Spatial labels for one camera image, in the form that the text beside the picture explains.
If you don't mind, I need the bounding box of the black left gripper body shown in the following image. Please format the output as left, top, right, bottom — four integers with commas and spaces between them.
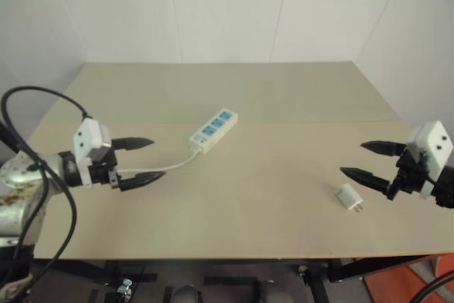
87, 148, 121, 190

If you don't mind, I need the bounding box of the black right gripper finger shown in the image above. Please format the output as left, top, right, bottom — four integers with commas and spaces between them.
339, 166, 393, 196
360, 140, 406, 158

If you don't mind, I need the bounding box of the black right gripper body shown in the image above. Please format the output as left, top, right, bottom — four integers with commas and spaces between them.
386, 143, 432, 202

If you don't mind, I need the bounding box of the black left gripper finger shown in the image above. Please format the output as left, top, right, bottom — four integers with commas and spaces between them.
112, 136, 156, 153
118, 171, 167, 193

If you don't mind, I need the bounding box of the white plug adapter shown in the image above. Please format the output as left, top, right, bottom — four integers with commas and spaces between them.
333, 183, 365, 216

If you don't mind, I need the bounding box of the white blue power strip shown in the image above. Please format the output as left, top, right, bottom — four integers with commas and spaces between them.
187, 107, 239, 157

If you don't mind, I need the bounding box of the orange floor mat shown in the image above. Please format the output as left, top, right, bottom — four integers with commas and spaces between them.
364, 252, 454, 303

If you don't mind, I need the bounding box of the silver metal clamp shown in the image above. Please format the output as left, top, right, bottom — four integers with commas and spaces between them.
118, 275, 134, 294

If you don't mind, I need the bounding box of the dark rounded shape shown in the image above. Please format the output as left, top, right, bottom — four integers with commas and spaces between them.
171, 274, 199, 303

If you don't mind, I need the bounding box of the white cable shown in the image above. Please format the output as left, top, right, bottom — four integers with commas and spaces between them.
116, 148, 201, 177

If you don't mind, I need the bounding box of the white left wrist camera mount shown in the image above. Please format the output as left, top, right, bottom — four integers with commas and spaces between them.
73, 117, 113, 187

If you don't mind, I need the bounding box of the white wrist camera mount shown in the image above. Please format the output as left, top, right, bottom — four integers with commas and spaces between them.
73, 117, 113, 187
406, 120, 454, 199

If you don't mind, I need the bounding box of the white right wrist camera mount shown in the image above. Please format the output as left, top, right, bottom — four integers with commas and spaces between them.
406, 120, 454, 199

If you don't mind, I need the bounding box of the black metal table frame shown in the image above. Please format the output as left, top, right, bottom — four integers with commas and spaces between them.
30, 246, 443, 303

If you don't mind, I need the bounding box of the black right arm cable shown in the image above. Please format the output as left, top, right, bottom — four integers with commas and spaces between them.
415, 270, 454, 303

